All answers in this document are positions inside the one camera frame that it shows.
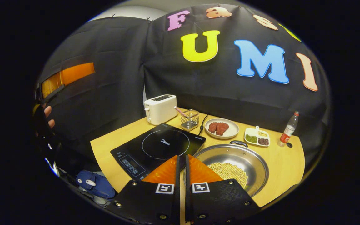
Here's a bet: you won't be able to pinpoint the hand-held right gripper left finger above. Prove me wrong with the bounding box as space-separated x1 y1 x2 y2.
107 155 180 225

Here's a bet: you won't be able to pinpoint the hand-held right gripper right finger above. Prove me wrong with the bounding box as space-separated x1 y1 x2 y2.
185 154 262 225

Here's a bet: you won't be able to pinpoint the black induction cooktop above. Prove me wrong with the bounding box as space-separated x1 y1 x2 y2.
110 123 206 181

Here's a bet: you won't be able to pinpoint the steel pot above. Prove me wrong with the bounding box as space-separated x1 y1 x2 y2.
184 141 269 197

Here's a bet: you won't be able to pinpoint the pile of soybeans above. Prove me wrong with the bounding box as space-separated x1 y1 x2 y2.
207 162 248 189

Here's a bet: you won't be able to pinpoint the blue shoe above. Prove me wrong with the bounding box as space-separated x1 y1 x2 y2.
76 170 115 199

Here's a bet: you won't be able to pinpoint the raw red meat slices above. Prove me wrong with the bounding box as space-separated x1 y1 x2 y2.
208 122 229 136

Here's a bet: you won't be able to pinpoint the white round plate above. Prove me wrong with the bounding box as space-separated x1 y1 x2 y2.
204 118 240 139

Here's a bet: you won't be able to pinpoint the pink striped stick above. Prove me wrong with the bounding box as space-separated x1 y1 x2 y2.
174 106 188 118

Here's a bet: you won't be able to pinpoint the white toaster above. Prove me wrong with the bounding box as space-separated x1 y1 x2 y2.
144 94 178 125

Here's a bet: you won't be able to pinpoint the white divided dish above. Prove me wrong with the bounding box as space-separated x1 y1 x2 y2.
244 126 270 147

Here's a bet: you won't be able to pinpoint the black backdrop cloth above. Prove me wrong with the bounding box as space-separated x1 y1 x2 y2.
36 4 330 175

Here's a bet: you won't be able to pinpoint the clear plastic water bottle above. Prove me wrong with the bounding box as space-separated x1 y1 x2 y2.
277 111 300 147

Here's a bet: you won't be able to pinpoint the black power cable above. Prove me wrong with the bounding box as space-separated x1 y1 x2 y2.
198 114 208 135

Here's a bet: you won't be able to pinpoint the wire mesh basket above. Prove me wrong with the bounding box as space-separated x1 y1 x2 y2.
180 109 200 131

